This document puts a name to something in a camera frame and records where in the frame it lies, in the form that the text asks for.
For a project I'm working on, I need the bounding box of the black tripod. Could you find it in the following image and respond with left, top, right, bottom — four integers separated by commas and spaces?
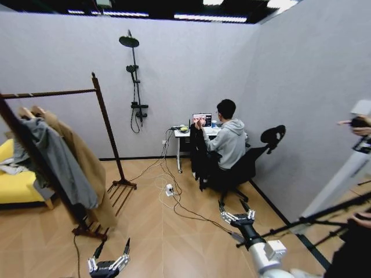
235, 191, 371, 247

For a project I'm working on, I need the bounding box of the person in dark clothing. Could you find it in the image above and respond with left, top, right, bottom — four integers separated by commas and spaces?
329, 211, 371, 278

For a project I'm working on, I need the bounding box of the white floor cable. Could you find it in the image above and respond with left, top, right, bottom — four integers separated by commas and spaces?
154, 175, 175, 208

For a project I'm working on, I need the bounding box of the white partition panel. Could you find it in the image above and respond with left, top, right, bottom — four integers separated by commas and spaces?
299, 99, 371, 221

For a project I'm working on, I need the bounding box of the tan hanging coat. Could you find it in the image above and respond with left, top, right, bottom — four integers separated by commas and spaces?
30, 105, 118, 230

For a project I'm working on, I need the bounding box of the black garment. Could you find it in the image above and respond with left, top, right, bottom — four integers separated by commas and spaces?
189, 122, 210, 192

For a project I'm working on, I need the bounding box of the pale crumpled cloth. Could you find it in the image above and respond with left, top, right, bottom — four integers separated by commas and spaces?
0, 158, 33, 175

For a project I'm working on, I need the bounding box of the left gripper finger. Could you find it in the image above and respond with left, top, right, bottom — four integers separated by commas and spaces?
112, 237, 131, 272
88, 240, 106, 272

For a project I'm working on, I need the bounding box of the black rack floor cable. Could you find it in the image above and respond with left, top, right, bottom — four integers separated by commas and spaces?
72, 232, 82, 278

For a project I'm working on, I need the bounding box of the grey hanging garment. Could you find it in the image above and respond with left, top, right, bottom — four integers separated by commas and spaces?
12, 116, 100, 210

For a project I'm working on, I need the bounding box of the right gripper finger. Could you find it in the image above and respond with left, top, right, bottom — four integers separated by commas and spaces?
218, 199, 235, 224
239, 199, 256, 222

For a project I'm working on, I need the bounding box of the seated person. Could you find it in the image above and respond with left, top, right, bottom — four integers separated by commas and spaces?
201, 98, 248, 184

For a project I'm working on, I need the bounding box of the dark wooden clothes rack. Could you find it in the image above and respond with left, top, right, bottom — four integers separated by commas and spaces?
0, 72, 138, 242

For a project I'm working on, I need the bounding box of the black wall shower set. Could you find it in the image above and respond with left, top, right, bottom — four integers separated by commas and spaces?
118, 28, 150, 134

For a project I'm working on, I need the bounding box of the white desk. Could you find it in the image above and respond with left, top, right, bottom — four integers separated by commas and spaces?
173, 126, 250, 175

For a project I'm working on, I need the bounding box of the standing person's hand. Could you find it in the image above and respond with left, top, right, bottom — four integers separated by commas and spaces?
336, 115, 371, 137

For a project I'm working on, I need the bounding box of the yellow sofa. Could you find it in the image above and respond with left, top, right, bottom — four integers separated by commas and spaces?
0, 138, 56, 210

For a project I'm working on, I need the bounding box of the black office chair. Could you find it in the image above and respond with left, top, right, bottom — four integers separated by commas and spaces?
206, 125, 286, 204

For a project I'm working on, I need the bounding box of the laptop screen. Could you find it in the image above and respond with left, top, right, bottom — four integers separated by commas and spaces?
192, 113, 213, 128

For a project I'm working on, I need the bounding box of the long ceiling light strip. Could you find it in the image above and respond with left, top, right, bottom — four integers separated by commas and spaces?
173, 13, 249, 24

